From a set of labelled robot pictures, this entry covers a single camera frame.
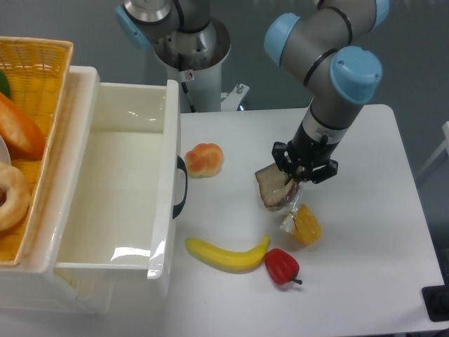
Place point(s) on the metal mounting bracket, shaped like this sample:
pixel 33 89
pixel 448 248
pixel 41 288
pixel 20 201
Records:
pixel 233 101

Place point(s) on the orange knotted bread roll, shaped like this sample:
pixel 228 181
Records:
pixel 204 160

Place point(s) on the beige bagel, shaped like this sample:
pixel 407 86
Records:
pixel 15 186

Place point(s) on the bagged toast slice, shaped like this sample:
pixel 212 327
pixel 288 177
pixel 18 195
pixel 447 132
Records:
pixel 280 193

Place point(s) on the white frame at right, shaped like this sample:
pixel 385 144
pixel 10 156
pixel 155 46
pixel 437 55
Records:
pixel 435 160

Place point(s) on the white plate in basket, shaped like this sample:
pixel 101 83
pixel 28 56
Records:
pixel 4 153

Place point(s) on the yellow toy bell pepper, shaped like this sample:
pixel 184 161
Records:
pixel 306 229

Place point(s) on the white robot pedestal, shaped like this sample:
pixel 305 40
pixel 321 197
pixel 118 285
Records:
pixel 195 61

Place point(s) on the green toy vegetable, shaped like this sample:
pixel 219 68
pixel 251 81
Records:
pixel 5 88

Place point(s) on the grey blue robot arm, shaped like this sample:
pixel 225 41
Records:
pixel 317 51

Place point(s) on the white plastic drawer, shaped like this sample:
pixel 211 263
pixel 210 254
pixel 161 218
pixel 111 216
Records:
pixel 121 223

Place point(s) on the black device at edge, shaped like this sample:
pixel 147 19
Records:
pixel 436 302

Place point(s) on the red toy bell pepper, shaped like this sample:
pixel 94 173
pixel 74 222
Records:
pixel 282 267

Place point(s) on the orange baguette loaf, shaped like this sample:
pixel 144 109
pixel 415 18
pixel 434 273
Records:
pixel 23 138

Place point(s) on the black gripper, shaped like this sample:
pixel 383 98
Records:
pixel 308 154

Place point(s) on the yellow woven basket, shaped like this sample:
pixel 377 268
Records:
pixel 36 70

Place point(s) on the yellow toy banana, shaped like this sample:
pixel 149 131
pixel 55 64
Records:
pixel 229 261

